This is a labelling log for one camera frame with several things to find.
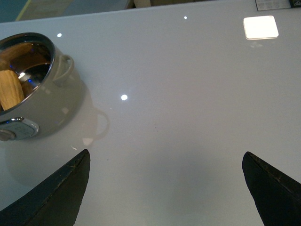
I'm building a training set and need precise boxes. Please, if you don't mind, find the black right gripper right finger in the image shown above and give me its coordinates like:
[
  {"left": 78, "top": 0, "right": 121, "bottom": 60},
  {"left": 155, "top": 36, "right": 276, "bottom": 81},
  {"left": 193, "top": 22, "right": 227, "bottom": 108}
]
[{"left": 242, "top": 152, "right": 301, "bottom": 226}]

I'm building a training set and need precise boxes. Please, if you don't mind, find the white square coaster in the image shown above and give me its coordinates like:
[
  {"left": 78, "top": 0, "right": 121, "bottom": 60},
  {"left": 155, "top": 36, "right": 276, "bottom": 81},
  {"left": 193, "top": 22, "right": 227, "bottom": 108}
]
[{"left": 243, "top": 15, "right": 279, "bottom": 40}]

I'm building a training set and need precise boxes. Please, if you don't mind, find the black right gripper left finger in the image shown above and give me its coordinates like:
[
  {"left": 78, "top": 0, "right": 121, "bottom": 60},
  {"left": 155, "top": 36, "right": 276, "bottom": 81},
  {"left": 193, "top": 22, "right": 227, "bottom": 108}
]
[{"left": 0, "top": 149, "right": 90, "bottom": 226}]

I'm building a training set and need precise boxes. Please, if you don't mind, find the yellow corn cob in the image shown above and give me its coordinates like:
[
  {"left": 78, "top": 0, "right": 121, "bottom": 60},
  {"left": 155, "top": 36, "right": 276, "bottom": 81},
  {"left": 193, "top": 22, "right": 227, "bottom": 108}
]
[{"left": 0, "top": 70, "right": 24, "bottom": 111}]

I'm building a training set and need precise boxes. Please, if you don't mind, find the beige electric cooking pot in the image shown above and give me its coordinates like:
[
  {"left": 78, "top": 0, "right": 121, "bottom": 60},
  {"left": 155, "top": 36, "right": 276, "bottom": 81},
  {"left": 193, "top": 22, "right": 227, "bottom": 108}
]
[{"left": 0, "top": 32, "right": 82, "bottom": 141}]

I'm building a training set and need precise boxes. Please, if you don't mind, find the black label sticker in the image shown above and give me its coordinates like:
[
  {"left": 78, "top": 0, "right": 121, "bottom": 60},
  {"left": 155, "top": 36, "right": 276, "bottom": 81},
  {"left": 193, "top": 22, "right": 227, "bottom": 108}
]
[{"left": 255, "top": 0, "right": 301, "bottom": 11}]

